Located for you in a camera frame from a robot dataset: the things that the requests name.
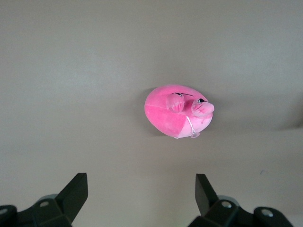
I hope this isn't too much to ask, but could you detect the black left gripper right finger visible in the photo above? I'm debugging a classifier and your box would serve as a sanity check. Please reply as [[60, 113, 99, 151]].
[[188, 174, 294, 227]]

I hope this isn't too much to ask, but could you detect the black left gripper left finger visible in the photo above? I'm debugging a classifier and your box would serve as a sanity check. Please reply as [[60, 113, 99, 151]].
[[0, 173, 89, 227]]

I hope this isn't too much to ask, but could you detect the pink round plush toy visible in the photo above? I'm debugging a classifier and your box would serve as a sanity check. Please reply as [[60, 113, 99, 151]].
[[144, 84, 215, 140]]

